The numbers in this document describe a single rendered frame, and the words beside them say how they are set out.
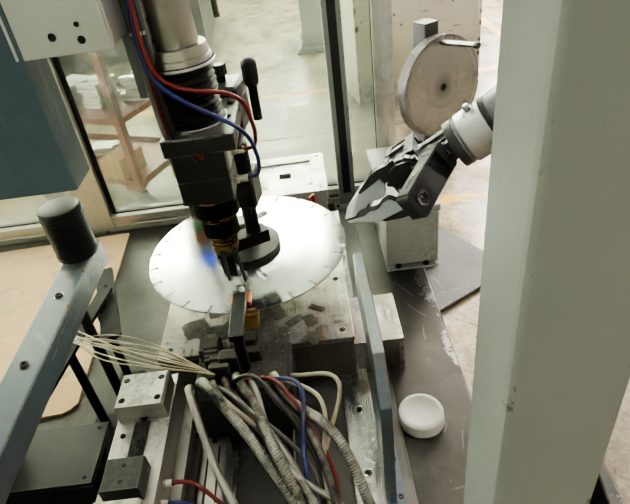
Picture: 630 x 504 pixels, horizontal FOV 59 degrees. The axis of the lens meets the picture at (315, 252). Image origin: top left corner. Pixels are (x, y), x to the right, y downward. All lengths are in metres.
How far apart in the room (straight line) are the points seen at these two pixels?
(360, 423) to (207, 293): 0.31
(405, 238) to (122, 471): 0.67
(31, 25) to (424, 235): 0.80
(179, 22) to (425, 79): 1.35
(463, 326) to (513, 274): 1.97
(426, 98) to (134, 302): 1.15
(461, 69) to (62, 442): 1.60
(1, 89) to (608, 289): 0.54
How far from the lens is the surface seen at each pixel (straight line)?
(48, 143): 0.61
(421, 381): 0.95
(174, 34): 0.61
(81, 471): 0.87
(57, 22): 0.56
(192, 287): 0.88
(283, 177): 1.26
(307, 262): 0.87
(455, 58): 1.96
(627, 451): 1.89
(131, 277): 1.31
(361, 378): 0.94
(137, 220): 1.47
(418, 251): 1.15
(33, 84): 0.59
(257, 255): 0.89
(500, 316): 0.18
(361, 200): 0.85
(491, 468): 0.23
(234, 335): 0.73
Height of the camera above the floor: 1.47
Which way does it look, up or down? 35 degrees down
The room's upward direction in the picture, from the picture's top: 8 degrees counter-clockwise
